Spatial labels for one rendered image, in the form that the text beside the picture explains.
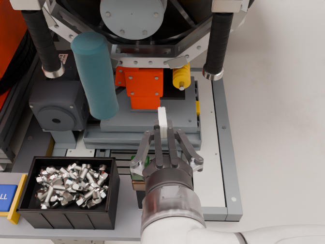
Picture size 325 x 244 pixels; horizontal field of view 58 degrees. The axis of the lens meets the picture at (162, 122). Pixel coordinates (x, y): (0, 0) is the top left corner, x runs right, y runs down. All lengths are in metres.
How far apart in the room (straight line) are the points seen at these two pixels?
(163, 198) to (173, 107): 0.88
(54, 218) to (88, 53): 0.39
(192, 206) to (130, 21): 0.40
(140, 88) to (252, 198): 0.69
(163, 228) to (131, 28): 0.42
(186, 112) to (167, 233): 0.92
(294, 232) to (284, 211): 0.97
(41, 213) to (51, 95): 0.53
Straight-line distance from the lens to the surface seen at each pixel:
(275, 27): 2.24
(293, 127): 1.62
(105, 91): 0.82
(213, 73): 0.63
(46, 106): 1.14
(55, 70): 0.66
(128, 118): 1.24
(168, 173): 0.45
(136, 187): 0.66
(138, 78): 0.93
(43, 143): 1.37
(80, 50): 0.74
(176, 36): 0.94
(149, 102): 1.01
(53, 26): 0.88
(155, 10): 0.63
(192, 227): 0.39
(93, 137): 1.30
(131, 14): 0.63
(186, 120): 1.23
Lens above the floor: 1.18
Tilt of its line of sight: 52 degrees down
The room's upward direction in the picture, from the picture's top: straight up
